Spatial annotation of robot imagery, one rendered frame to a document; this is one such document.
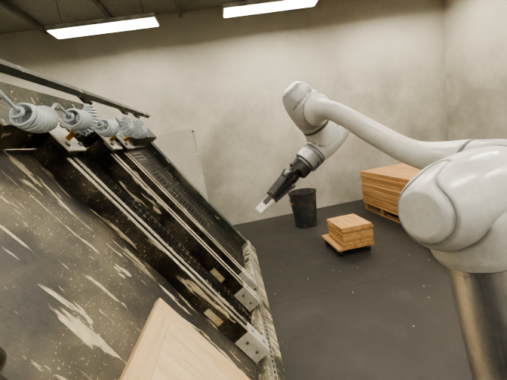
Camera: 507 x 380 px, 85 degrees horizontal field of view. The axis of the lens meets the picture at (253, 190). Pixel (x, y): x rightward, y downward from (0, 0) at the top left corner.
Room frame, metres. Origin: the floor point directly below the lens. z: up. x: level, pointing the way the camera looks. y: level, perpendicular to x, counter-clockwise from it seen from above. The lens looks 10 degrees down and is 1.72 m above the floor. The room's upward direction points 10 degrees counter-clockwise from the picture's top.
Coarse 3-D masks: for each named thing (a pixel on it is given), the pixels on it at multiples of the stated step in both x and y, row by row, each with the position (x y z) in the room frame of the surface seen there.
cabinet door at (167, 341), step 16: (160, 304) 0.75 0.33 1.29; (160, 320) 0.70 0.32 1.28; (176, 320) 0.75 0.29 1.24; (144, 336) 0.61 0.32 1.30; (160, 336) 0.65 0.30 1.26; (176, 336) 0.70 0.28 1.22; (192, 336) 0.75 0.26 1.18; (144, 352) 0.57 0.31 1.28; (160, 352) 0.61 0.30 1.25; (176, 352) 0.65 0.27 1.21; (192, 352) 0.69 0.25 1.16; (208, 352) 0.74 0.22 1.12; (128, 368) 0.51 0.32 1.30; (144, 368) 0.54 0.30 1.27; (160, 368) 0.57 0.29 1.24; (176, 368) 0.60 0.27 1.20; (192, 368) 0.65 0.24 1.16; (208, 368) 0.69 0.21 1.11; (224, 368) 0.74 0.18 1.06
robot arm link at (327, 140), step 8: (328, 120) 0.95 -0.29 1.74; (328, 128) 0.94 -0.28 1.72; (336, 128) 0.95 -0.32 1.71; (344, 128) 0.97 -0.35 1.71; (312, 136) 0.95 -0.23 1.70; (320, 136) 0.94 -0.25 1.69; (328, 136) 0.94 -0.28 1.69; (336, 136) 0.95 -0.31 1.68; (344, 136) 0.97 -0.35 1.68; (312, 144) 0.96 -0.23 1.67; (320, 144) 0.95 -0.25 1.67; (328, 144) 0.95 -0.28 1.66; (336, 144) 0.96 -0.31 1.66; (328, 152) 0.96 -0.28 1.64
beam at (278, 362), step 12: (252, 252) 2.06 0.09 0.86; (252, 276) 1.58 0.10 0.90; (264, 288) 1.58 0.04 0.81; (264, 300) 1.41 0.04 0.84; (252, 312) 1.24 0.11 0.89; (252, 324) 1.16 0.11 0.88; (264, 336) 1.05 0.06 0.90; (276, 348) 1.05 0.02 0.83; (264, 360) 0.91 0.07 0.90; (276, 360) 0.96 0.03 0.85; (264, 372) 0.86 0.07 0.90
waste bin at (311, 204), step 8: (288, 192) 5.06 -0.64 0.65; (296, 192) 5.20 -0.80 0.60; (304, 192) 5.20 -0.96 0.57; (312, 192) 4.76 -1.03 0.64; (296, 200) 4.79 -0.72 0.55; (304, 200) 4.74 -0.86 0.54; (312, 200) 4.78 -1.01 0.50; (296, 208) 4.83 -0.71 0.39; (304, 208) 4.75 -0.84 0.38; (312, 208) 4.78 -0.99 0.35; (296, 216) 4.87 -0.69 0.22; (304, 216) 4.77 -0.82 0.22; (312, 216) 4.79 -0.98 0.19; (296, 224) 4.94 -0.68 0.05; (304, 224) 4.79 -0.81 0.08; (312, 224) 4.79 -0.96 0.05
